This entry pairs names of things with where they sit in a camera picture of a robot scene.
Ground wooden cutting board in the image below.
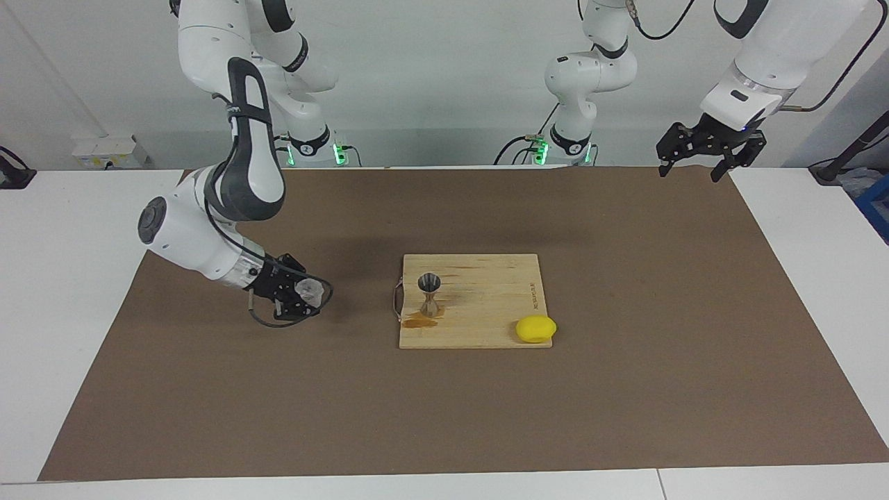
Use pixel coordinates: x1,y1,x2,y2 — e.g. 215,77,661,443
393,253,554,350

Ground black stand leg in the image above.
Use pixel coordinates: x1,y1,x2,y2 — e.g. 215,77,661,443
809,111,889,185

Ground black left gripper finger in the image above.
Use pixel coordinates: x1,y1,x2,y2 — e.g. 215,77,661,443
656,122,697,178
710,131,768,183

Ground yellow lemon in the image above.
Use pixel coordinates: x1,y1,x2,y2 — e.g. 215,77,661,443
515,315,558,345

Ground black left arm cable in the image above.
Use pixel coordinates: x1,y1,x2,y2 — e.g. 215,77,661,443
779,0,889,113

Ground steel jigger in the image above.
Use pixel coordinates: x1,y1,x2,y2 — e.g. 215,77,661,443
417,273,444,319

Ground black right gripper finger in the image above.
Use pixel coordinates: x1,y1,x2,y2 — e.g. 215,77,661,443
274,295,322,322
276,253,310,284

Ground brown table mat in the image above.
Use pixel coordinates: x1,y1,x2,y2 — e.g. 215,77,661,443
38,167,889,481

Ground white wall power strip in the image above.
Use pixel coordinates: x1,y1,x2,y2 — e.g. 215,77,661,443
72,135,150,169

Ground black clamp mount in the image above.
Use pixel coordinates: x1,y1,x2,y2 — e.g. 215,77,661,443
0,146,37,190

